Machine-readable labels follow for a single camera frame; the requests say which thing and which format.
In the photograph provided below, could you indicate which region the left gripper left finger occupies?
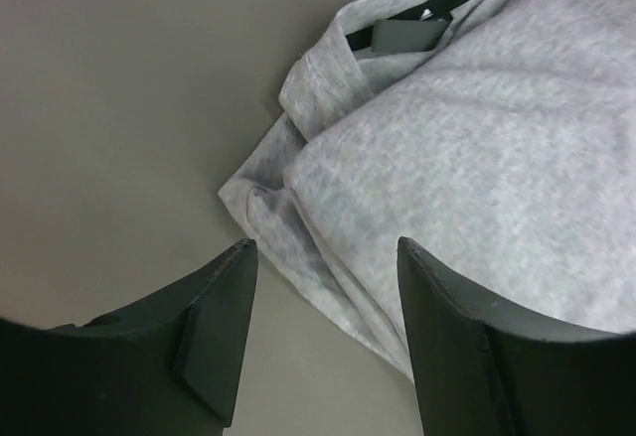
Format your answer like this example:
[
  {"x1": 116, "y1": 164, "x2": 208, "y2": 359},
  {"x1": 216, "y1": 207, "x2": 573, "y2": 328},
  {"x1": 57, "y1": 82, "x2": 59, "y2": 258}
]
[{"x1": 1, "y1": 239, "x2": 258, "y2": 436}]

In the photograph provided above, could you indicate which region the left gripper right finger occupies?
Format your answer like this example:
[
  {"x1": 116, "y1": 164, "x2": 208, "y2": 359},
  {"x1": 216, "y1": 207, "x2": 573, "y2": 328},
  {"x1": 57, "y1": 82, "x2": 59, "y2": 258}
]
[{"x1": 397, "y1": 237, "x2": 635, "y2": 436}]

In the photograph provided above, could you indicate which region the grey t shirt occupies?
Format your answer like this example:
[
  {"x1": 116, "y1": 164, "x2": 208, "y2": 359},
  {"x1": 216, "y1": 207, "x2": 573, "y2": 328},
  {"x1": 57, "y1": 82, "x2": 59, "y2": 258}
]
[{"x1": 220, "y1": 0, "x2": 635, "y2": 374}]

